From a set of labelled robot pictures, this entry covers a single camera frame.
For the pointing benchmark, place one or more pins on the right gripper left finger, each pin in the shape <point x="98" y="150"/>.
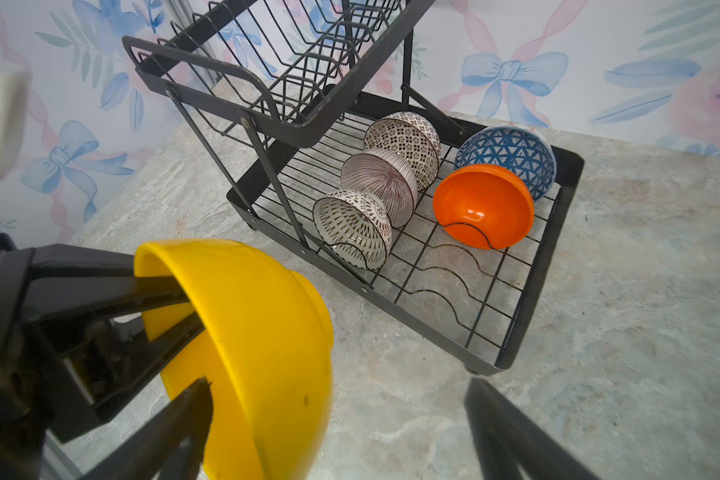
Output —
<point x="169" y="446"/>

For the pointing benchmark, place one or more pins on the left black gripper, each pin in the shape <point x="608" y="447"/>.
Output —
<point x="51" y="377"/>

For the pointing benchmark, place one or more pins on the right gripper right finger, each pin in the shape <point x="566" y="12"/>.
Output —
<point x="509" y="445"/>

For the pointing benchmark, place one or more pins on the plain yellow bowl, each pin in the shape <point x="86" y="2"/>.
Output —
<point x="265" y="350"/>

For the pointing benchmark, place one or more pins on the plain orange bowl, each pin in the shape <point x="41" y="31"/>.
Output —
<point x="484" y="206"/>

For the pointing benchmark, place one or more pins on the white lattice yellow bowl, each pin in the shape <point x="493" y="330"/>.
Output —
<point x="356" y="226"/>

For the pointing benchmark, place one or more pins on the pink striped bowl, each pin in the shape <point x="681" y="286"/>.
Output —
<point x="386" y="175"/>

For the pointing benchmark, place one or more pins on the blue triangle pattern bowl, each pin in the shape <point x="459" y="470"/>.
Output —
<point x="517" y="148"/>

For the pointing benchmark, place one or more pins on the brown checker pattern bowl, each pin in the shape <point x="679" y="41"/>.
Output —
<point x="412" y="137"/>

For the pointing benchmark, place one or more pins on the black wire dish rack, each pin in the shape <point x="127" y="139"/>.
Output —
<point x="301" y="84"/>

